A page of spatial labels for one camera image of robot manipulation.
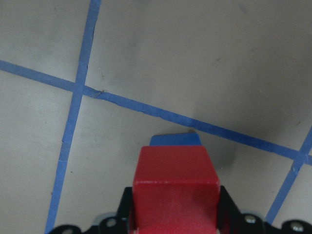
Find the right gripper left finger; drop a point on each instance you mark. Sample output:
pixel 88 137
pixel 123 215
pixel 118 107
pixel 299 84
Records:
pixel 118 223

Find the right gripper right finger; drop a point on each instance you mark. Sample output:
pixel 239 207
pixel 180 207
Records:
pixel 230 220

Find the red wooden block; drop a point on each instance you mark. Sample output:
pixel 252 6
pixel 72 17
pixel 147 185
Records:
pixel 175 191

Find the blue wooden block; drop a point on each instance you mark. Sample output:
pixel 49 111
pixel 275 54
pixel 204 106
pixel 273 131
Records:
pixel 182 139

